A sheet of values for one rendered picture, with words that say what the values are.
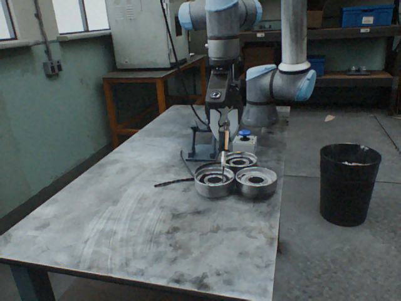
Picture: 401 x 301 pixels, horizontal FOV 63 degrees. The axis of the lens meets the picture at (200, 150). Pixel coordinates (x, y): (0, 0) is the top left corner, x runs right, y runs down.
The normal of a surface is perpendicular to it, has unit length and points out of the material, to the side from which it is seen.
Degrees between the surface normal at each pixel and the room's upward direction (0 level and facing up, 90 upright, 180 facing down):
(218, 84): 31
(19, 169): 90
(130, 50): 90
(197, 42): 90
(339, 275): 0
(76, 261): 0
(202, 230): 0
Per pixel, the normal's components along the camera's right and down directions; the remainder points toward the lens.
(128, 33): -0.26, 0.38
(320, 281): -0.06, -0.92
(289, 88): -0.54, 0.48
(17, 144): 0.96, 0.05
